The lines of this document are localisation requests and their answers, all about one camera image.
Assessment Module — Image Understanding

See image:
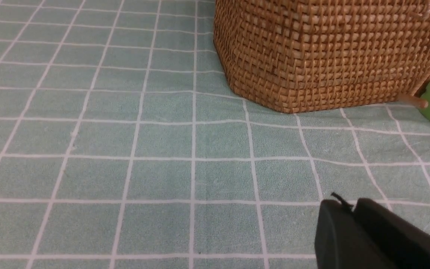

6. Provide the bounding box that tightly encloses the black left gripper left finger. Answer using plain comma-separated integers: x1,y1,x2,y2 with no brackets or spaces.
314,193,396,269

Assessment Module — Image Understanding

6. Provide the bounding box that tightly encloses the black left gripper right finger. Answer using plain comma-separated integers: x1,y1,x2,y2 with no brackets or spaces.
353,198,430,269

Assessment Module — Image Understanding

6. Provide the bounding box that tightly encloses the woven wicker basket green lining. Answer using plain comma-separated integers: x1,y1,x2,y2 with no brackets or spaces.
214,0,430,114

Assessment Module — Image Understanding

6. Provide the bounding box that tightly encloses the green checkered tablecloth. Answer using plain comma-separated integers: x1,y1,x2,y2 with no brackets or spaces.
0,0,430,269

